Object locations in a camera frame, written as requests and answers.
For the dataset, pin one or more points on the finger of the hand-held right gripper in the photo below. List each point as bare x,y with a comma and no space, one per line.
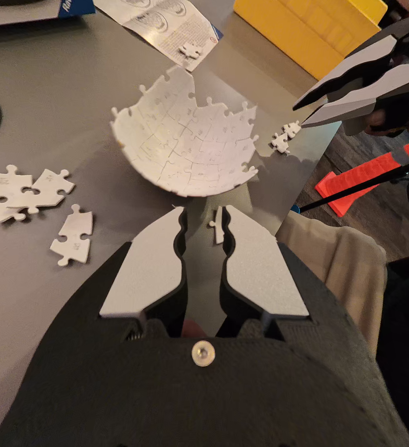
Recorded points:
382,89
358,63

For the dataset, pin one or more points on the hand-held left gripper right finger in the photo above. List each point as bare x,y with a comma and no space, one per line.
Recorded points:
260,276

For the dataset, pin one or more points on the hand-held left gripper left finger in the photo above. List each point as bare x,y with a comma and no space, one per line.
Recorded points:
145,272

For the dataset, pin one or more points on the yellow plastic bin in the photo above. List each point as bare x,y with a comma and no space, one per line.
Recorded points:
295,28

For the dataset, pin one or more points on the two joined white puzzle pieces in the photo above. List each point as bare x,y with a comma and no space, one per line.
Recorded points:
73,237

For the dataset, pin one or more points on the half-built puzzle ball shell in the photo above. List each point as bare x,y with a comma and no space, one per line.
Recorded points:
190,150

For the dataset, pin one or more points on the blue puzzle box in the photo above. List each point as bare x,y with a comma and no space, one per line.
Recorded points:
75,8

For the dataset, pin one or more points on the person's right hand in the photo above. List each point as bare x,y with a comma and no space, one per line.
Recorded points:
396,118

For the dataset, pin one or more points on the person's beige trousers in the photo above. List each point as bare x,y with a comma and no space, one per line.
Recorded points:
337,258

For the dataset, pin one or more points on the orange foam block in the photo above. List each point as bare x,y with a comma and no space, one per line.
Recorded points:
358,178

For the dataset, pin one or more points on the thin black rod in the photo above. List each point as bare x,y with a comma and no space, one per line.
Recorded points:
330,198

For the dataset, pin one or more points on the person's black jacket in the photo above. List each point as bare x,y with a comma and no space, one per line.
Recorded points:
407,331

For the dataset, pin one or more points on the white instruction leaflet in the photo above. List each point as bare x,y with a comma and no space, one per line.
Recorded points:
162,24

